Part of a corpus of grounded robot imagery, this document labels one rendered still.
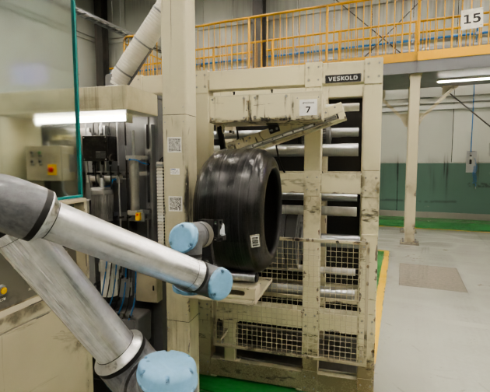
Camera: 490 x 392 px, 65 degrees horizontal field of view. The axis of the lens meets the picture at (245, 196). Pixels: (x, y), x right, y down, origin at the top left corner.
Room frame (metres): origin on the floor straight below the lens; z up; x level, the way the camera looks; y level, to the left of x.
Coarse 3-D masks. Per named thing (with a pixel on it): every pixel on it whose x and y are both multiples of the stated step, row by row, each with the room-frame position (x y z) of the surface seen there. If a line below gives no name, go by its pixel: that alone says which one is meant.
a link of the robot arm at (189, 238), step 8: (184, 224) 1.16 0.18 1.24; (192, 224) 1.18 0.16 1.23; (200, 224) 1.23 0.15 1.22; (176, 232) 1.15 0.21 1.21; (184, 232) 1.14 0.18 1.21; (192, 232) 1.14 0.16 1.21; (200, 232) 1.18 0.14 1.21; (176, 240) 1.15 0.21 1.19; (184, 240) 1.14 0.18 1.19; (192, 240) 1.13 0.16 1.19; (200, 240) 1.17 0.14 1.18; (176, 248) 1.14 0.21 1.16; (184, 248) 1.13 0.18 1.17; (192, 248) 1.14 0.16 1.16; (200, 248) 1.17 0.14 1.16
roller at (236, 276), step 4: (232, 272) 1.72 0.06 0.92; (236, 272) 1.72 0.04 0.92; (240, 272) 1.71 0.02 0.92; (244, 272) 1.71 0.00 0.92; (248, 272) 1.71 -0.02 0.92; (252, 272) 1.71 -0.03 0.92; (256, 272) 1.71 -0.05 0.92; (232, 276) 1.71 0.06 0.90; (236, 276) 1.71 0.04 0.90; (240, 276) 1.70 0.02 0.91; (244, 276) 1.70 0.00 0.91; (248, 276) 1.69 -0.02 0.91; (252, 276) 1.69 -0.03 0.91; (256, 276) 1.69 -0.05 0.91; (236, 280) 1.71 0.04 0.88; (240, 280) 1.71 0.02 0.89; (244, 280) 1.70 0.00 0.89; (248, 280) 1.69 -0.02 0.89; (252, 280) 1.69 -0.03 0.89; (256, 280) 1.69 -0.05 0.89
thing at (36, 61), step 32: (0, 0) 1.35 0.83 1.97; (32, 0) 1.48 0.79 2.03; (64, 0) 1.64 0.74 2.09; (0, 32) 1.34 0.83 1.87; (32, 32) 1.47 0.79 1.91; (64, 32) 1.63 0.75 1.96; (0, 64) 1.33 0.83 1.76; (32, 64) 1.46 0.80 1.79; (64, 64) 1.62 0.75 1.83; (0, 96) 1.33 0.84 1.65; (32, 96) 1.46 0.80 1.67; (64, 96) 1.62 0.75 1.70; (0, 128) 1.32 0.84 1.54; (32, 128) 1.45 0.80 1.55; (64, 128) 1.61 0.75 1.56; (0, 160) 1.31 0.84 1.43; (32, 160) 1.44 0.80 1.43; (64, 160) 1.60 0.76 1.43; (64, 192) 1.59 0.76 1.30
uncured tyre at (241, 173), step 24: (216, 168) 1.68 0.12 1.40; (240, 168) 1.64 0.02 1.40; (264, 168) 1.68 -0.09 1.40; (216, 192) 1.61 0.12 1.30; (240, 192) 1.58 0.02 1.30; (264, 192) 1.64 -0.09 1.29; (216, 216) 1.59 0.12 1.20; (240, 216) 1.56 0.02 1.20; (264, 216) 2.11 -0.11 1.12; (240, 240) 1.57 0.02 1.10; (264, 240) 1.65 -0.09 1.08; (216, 264) 1.70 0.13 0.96; (240, 264) 1.66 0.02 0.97; (264, 264) 1.71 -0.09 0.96
